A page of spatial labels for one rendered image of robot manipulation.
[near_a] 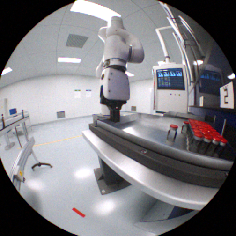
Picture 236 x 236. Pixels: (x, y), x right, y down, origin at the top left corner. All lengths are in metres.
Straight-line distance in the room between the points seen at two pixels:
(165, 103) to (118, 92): 0.90
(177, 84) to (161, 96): 0.30
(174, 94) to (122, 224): 1.55
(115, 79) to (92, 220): 1.10
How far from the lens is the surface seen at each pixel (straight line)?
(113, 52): 0.27
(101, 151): 0.15
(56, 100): 5.06
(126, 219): 0.97
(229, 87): 0.27
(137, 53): 0.30
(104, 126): 0.20
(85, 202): 1.04
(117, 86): 0.22
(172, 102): 1.06
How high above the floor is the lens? 0.97
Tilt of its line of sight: 12 degrees down
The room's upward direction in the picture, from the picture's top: straight up
